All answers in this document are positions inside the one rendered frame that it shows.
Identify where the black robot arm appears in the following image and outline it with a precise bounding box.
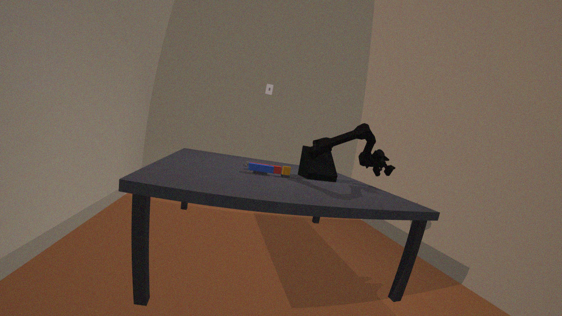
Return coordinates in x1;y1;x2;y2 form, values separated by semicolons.
306;123;385;176

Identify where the red long block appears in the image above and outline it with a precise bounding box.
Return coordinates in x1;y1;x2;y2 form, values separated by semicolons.
271;165;282;174

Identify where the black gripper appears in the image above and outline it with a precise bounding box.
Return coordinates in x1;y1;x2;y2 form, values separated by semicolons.
375;156;395;176

